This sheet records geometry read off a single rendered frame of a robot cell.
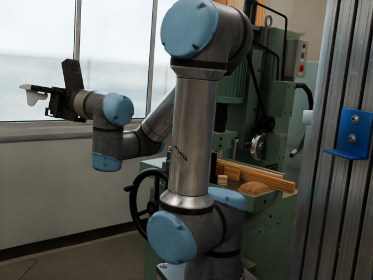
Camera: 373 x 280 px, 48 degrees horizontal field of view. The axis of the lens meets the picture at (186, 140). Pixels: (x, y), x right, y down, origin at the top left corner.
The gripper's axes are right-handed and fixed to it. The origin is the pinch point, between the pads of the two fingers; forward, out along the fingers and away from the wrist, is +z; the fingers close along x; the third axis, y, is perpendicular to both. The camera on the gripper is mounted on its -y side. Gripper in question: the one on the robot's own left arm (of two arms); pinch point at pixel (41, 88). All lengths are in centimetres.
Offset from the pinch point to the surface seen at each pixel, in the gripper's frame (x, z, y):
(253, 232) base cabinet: 82, -34, 43
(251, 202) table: 62, -40, 28
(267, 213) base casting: 90, -34, 36
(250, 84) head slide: 84, -20, -16
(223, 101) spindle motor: 69, -18, -6
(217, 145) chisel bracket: 74, -15, 11
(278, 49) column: 94, -24, -33
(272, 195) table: 75, -42, 26
